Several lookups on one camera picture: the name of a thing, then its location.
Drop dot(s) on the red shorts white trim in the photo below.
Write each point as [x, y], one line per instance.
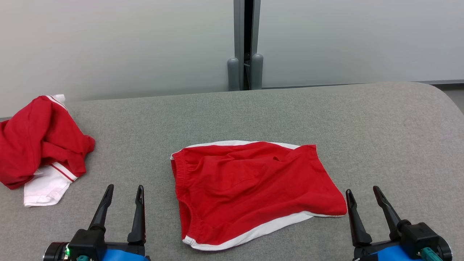
[253, 188]

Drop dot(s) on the grey partition frame post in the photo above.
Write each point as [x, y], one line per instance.
[256, 43]
[237, 43]

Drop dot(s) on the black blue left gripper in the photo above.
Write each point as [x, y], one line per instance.
[123, 253]

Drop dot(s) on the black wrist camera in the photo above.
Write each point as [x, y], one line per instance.
[85, 243]
[420, 235]

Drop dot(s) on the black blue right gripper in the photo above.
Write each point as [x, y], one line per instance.
[388, 253]

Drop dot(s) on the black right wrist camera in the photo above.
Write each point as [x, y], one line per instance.
[420, 235]

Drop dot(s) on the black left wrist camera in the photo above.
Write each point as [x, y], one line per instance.
[85, 243]

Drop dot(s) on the red basketball jersey white trim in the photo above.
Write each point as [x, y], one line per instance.
[36, 141]

